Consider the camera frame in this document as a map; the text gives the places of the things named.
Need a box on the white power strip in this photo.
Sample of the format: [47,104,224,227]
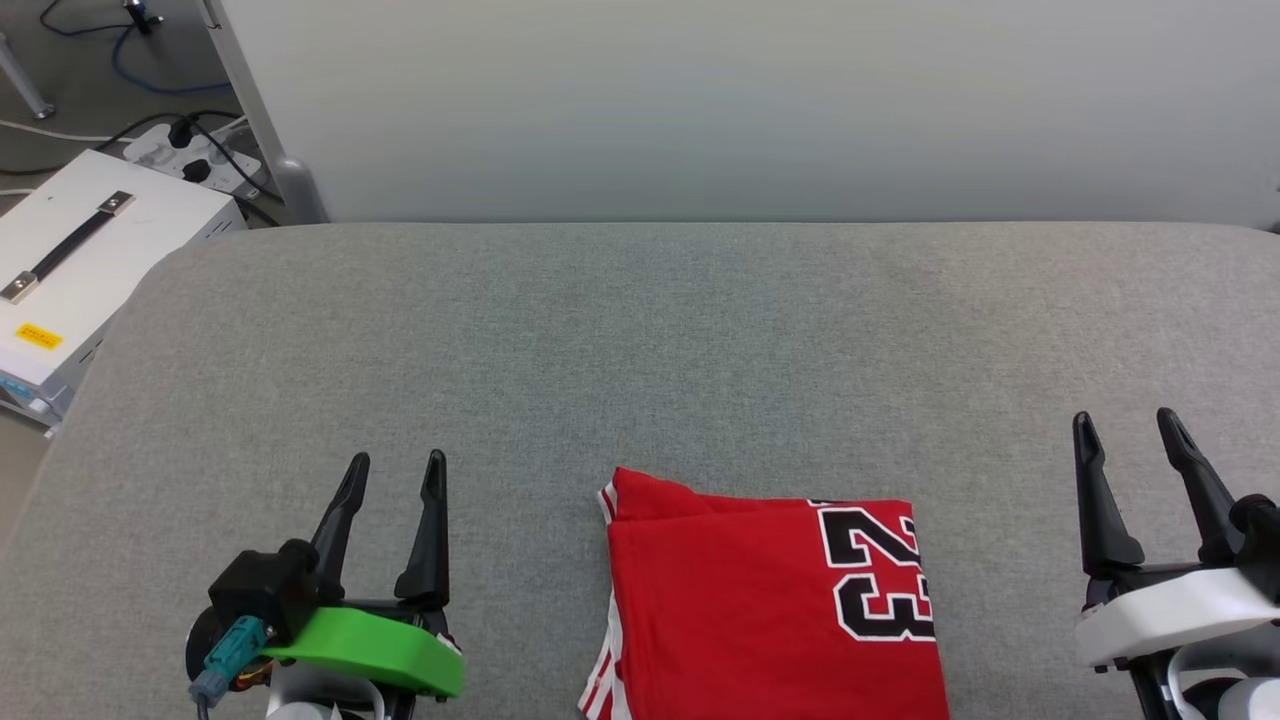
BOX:
[122,115,264,197]

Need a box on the blue floor cable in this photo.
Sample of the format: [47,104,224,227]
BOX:
[40,0,233,98]

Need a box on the red basketball jersey number 23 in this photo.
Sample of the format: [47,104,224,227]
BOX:
[578,466,951,720]

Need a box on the white partition panel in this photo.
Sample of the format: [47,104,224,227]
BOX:
[215,0,1280,233]

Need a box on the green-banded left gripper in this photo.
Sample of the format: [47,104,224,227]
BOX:
[185,449,467,699]

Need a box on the white equipment box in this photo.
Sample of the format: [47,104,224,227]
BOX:
[0,148,249,426]

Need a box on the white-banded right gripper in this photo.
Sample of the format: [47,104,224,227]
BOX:
[1072,407,1280,671]

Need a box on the grey metal partition post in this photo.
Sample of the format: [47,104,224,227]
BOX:
[198,0,331,227]

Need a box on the black strap handle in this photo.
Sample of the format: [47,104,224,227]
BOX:
[0,190,136,304]

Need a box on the white floor cable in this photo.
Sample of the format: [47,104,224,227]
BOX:
[0,118,133,147]

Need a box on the grey metal furniture leg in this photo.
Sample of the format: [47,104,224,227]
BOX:
[0,30,57,121]

